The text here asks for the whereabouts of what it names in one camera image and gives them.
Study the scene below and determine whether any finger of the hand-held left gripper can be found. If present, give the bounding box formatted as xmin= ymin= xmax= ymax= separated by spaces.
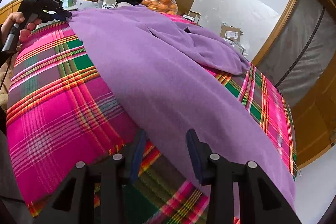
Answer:
xmin=43 ymin=9 xmax=72 ymax=22

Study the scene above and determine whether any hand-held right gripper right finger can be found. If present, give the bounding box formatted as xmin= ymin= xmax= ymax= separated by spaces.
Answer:
xmin=186 ymin=129 xmax=302 ymax=224

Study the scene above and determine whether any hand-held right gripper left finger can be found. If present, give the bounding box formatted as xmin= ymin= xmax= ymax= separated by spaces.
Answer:
xmin=34 ymin=130 xmax=147 ymax=224

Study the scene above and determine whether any purple fleece sweater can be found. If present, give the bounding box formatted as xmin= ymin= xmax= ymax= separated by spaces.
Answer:
xmin=67 ymin=5 xmax=296 ymax=210

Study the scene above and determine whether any person's left hand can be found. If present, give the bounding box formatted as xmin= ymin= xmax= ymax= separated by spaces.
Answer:
xmin=0 ymin=13 xmax=42 ymax=42

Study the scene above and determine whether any pink plaid blanket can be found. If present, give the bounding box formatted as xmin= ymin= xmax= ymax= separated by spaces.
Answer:
xmin=7 ymin=13 xmax=297 ymax=224

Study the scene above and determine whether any bag of oranges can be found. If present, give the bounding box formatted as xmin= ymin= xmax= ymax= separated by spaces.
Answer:
xmin=142 ymin=0 xmax=178 ymax=15

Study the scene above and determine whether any wooden door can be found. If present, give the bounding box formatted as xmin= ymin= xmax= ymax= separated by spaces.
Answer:
xmin=289 ymin=98 xmax=336 ymax=169

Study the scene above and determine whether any brown cardboard box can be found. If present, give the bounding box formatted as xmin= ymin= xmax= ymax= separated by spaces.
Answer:
xmin=220 ymin=25 xmax=243 ymax=41

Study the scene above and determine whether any clear plastic door curtain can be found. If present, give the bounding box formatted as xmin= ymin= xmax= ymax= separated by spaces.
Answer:
xmin=259 ymin=0 xmax=336 ymax=109

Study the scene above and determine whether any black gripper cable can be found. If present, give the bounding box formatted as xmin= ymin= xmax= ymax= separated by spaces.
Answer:
xmin=0 ymin=51 xmax=13 ymax=94

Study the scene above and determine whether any wooden door frame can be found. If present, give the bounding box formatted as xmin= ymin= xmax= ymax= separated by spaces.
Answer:
xmin=251 ymin=0 xmax=336 ymax=67

